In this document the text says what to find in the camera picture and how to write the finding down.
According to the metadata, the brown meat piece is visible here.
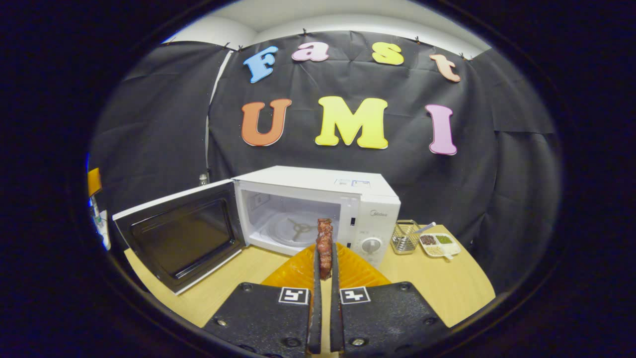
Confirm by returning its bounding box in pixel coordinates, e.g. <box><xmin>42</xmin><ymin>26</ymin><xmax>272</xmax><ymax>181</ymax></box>
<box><xmin>316</xmin><ymin>218</ymin><xmax>334</xmax><ymax>280</ymax></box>

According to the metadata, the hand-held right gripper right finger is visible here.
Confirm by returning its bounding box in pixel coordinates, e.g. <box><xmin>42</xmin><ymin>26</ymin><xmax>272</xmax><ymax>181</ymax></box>
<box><xmin>329</xmin><ymin>241</ymin><xmax>450</xmax><ymax>357</ymax></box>

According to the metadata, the white divided condiment dish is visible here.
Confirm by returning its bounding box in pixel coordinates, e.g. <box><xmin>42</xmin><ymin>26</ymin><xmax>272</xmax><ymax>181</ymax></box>
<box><xmin>419</xmin><ymin>233</ymin><xmax>462</xmax><ymax>261</ymax></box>

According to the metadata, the metal wire basket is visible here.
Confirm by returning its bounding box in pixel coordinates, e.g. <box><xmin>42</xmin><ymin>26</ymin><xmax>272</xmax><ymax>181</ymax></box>
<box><xmin>391</xmin><ymin>219</ymin><xmax>422</xmax><ymax>255</ymax></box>

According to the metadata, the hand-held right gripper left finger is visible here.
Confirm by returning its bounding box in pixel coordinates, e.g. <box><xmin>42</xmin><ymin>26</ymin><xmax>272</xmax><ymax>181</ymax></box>
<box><xmin>203</xmin><ymin>243</ymin><xmax>322</xmax><ymax>357</ymax></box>

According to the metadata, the white microwave oven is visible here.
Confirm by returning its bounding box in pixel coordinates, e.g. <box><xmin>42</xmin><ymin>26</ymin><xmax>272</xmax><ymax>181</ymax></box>
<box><xmin>113</xmin><ymin>166</ymin><xmax>401</xmax><ymax>295</ymax></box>

